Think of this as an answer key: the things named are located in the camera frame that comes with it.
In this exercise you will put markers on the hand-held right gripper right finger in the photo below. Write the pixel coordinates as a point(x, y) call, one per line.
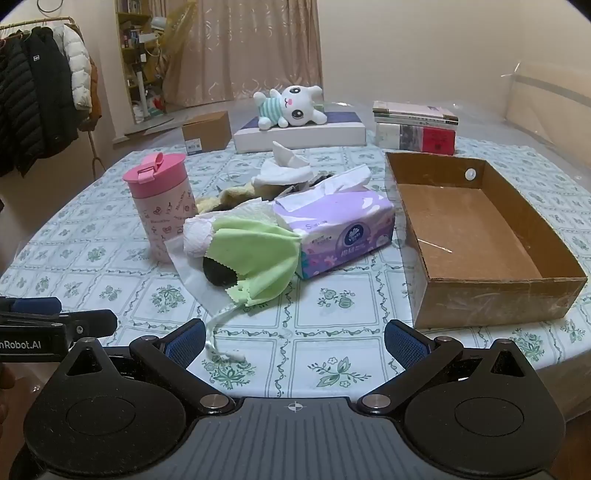
point(406, 344)

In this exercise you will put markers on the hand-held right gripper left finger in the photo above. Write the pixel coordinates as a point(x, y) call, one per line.
point(187, 344)

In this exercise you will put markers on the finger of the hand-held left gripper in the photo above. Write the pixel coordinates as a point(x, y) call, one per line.
point(37, 305)
point(92, 323)

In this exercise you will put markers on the light blue face mask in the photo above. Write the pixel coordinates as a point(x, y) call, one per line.
point(184, 272)

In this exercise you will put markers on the black sock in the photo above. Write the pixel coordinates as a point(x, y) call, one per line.
point(219, 272)

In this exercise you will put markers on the green cloth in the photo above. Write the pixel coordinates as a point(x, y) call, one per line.
point(263, 249)

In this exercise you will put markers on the yellow towel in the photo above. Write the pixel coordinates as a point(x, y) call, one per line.
point(231, 198)

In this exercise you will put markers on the white cloth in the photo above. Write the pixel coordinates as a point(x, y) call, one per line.
point(281, 177)

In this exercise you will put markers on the pink lidded cup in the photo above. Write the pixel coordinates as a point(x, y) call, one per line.
point(157, 217)

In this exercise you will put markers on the purple tissue pack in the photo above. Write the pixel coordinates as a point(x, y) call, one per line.
point(341, 230)

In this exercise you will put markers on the clothes rack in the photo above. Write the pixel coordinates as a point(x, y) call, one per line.
point(95, 152)

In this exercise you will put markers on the black smooth jacket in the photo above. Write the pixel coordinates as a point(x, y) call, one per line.
point(48, 101)

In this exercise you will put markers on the black puffer jacket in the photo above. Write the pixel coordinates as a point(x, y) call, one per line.
point(11, 101)

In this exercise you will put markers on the brown jacket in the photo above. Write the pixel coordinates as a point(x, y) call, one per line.
point(94, 101)

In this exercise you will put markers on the small closed cardboard box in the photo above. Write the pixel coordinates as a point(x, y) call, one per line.
point(207, 131)

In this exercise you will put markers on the thin white book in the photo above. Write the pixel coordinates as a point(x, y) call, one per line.
point(415, 120)

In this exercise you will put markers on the flat white box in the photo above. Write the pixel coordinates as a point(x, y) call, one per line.
point(300, 138)

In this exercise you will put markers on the pink book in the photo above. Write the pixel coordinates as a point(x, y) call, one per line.
point(411, 107)

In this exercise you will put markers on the white puffer jacket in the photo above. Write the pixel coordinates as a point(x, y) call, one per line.
point(78, 69)

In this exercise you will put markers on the white rabbit plush toy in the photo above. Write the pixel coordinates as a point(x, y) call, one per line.
point(295, 106)

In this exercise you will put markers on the wooden bookshelf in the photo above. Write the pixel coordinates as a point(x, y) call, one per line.
point(127, 41)

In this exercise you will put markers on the plastic wrapped headboard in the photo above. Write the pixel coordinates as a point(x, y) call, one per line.
point(554, 101)

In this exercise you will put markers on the beige curtain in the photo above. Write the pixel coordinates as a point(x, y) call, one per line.
point(258, 46)

